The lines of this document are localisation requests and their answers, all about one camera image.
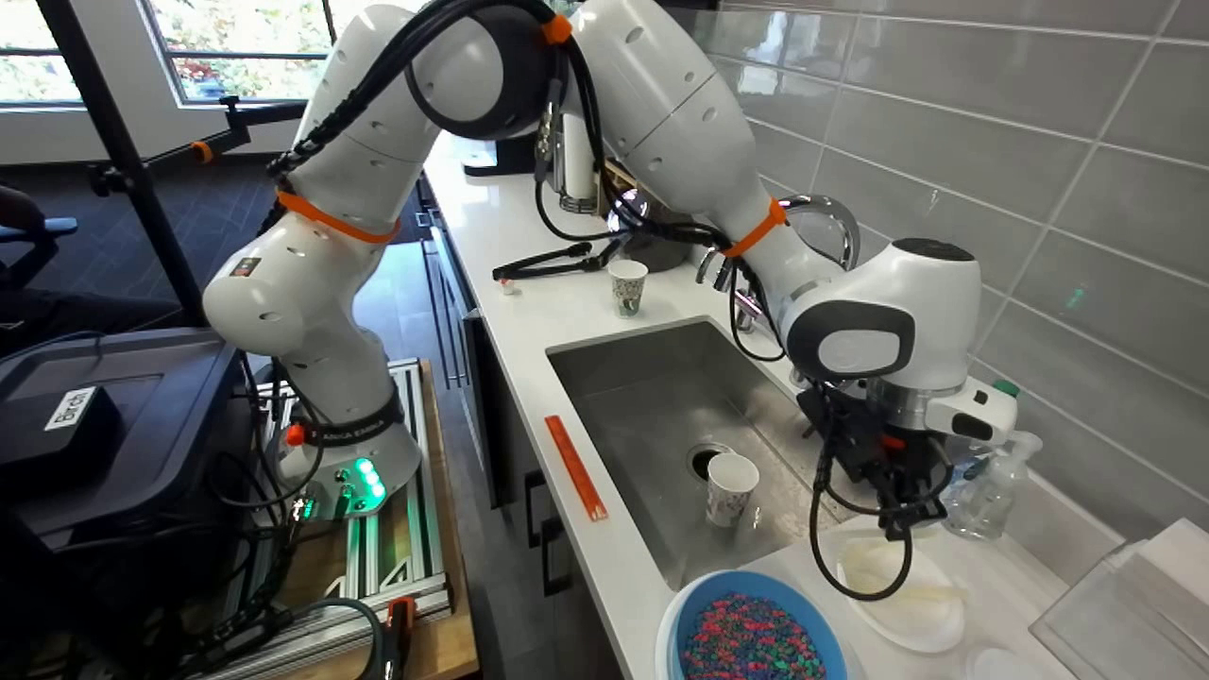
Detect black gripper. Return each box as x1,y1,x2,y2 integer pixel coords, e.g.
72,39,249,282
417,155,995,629
825,390,951,539

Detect white plate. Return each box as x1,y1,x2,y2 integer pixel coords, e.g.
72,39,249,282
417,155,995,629
830,524,973,660

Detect clear plastic bottle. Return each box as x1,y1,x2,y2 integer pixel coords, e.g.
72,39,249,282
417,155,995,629
941,427,1048,548

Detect green capped bottle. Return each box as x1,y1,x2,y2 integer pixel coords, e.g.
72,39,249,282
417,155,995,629
948,376,1023,507

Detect blue bowl with white rim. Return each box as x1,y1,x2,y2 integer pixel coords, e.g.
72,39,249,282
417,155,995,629
654,566,858,680

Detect white paper cup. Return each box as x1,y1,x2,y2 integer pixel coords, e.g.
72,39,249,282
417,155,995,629
699,449,766,532

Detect multicoloured gravel beads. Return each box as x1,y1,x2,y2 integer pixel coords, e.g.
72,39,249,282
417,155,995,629
680,594,835,680

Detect clear plastic container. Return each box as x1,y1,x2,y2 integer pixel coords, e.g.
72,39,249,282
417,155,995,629
1028,517,1209,680

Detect stainless steel sink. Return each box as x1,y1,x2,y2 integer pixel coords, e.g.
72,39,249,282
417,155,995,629
545,313,898,597

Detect tall chrome faucet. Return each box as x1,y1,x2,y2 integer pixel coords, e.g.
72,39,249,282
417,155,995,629
772,189,868,277

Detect orange wrapped plastic utensil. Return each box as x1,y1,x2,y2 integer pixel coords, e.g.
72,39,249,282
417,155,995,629
539,411,612,528

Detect patterned paper cup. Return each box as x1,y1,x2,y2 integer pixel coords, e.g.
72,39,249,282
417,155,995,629
609,259,654,318

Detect black pot with silver lid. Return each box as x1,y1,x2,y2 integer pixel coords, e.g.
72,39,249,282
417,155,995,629
612,187,699,277

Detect black tongs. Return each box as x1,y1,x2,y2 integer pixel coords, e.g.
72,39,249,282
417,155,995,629
487,237,612,282

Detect white paper towel roll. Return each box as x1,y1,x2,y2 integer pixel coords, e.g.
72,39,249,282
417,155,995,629
560,105,604,217

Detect dark plastic storage bin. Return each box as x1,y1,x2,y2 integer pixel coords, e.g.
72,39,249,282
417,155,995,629
0,320,257,680

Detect black box with label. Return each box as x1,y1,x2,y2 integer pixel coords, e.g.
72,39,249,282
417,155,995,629
0,377,128,502

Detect black office chair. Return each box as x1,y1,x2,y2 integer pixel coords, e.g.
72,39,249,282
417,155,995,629
0,182,82,299

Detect black cabinet handle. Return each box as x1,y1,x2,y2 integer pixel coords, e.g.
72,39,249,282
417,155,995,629
516,468,554,556
536,514,574,597

